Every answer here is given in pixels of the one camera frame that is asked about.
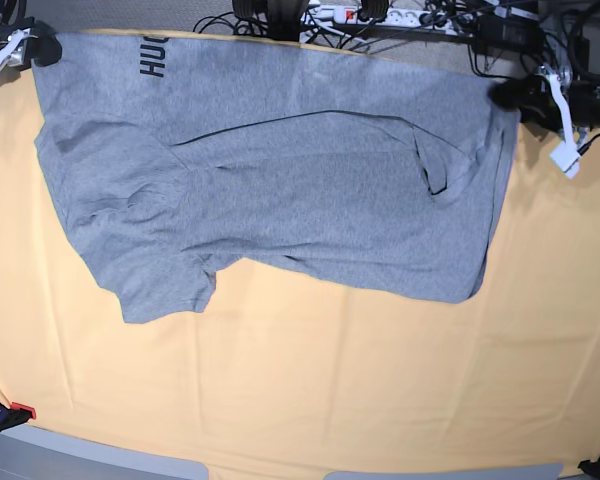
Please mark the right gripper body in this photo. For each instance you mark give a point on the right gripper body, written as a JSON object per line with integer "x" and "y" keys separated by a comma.
{"x": 19, "y": 58}

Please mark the black power adapter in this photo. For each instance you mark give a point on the black power adapter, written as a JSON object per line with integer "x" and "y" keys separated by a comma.
{"x": 509, "y": 34}

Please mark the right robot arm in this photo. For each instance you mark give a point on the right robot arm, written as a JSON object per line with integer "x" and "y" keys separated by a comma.
{"x": 13, "y": 15}

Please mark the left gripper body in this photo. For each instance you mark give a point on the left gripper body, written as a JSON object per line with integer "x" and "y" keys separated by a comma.
{"x": 584, "y": 104}

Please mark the yellow table cloth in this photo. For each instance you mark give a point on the yellow table cloth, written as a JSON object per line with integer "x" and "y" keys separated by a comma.
{"x": 288, "y": 377}

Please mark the white power strip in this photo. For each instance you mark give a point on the white power strip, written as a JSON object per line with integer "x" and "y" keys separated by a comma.
{"x": 340, "y": 19}

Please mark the grey t-shirt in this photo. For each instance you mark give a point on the grey t-shirt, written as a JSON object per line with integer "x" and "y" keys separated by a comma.
{"x": 169, "y": 159}

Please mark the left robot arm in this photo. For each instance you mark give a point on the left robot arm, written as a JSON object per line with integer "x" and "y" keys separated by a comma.
{"x": 548, "y": 37}

